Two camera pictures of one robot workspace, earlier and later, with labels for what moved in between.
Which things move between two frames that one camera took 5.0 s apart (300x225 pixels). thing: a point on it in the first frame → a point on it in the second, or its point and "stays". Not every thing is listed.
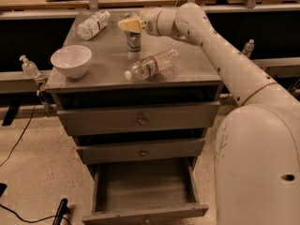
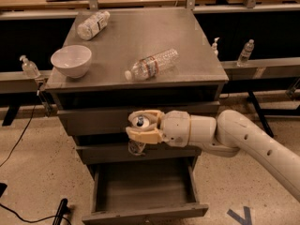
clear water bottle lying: x=150 y=67 stays
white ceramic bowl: x=71 y=60 stays
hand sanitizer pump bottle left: x=29 y=67 stays
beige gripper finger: x=130 y=24 → x=150 y=135
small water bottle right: x=248 y=48 stays
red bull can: x=133 y=40 → x=138 y=148
